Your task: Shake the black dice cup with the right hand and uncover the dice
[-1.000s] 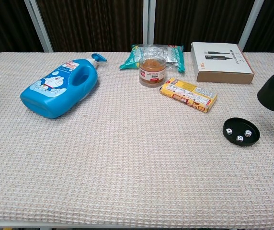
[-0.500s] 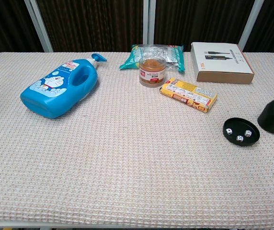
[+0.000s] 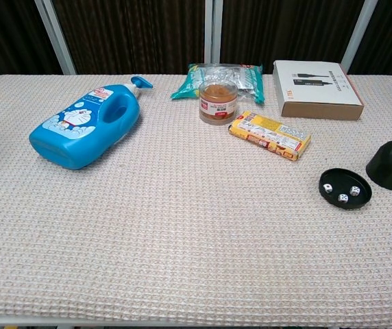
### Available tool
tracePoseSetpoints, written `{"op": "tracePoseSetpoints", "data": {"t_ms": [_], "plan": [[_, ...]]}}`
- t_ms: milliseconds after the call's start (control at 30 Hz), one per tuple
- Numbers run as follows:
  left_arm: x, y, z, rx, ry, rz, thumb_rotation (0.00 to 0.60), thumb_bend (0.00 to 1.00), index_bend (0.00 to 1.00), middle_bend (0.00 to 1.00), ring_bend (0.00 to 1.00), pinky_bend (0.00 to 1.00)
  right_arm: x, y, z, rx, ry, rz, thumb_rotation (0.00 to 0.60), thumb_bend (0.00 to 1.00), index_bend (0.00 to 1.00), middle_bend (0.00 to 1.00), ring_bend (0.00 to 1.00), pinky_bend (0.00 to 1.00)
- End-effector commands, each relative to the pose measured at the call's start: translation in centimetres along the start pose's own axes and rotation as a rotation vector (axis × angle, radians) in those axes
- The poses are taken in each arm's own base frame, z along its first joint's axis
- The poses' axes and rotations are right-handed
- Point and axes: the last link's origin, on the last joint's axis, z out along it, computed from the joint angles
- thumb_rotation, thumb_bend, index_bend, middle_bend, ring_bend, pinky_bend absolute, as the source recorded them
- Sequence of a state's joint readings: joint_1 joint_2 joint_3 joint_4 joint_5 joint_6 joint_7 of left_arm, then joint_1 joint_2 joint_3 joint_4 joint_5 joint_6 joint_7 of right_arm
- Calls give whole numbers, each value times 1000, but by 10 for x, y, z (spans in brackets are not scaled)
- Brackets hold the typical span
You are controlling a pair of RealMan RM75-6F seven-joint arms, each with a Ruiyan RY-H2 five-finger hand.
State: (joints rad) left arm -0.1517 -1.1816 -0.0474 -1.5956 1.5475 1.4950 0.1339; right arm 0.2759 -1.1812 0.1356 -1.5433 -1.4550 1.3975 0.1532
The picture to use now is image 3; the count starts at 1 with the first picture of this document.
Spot black round lid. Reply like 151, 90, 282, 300
318, 167, 373, 210

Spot beige waffle tablecloth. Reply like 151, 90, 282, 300
0, 73, 392, 326

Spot clear round jar brown contents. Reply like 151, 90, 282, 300
198, 81, 238, 126

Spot teal snack bag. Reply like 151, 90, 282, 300
171, 63, 265, 106

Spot yellow snack box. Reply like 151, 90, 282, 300
228, 110, 312, 162

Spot blue pump bottle with cartoon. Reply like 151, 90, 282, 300
28, 75, 154, 171

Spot dark brown curtain panel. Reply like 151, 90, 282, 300
220, 0, 367, 75
348, 0, 392, 75
0, 0, 62, 90
52, 0, 206, 75

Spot white partition frame post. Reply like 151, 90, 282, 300
340, 0, 379, 69
34, 0, 77, 75
204, 0, 224, 65

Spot white cardboard cable box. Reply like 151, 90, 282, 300
272, 60, 365, 121

